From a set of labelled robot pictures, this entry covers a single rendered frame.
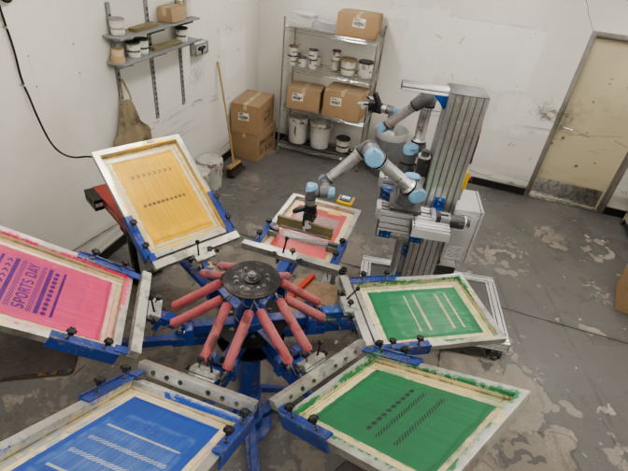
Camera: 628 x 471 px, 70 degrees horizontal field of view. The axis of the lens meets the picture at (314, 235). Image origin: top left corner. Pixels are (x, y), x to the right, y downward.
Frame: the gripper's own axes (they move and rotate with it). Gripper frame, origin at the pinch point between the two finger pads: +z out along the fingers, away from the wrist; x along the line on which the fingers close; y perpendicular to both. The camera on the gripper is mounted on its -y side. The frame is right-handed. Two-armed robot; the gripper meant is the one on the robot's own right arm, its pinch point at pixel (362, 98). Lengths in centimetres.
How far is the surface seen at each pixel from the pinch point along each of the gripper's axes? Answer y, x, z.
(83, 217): 88, -181, 163
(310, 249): 56, -124, -38
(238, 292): 8, -211, -56
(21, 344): 34, -288, 26
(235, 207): 166, -25, 141
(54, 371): 34, -286, -2
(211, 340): 20, -235, -59
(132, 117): 31, -101, 179
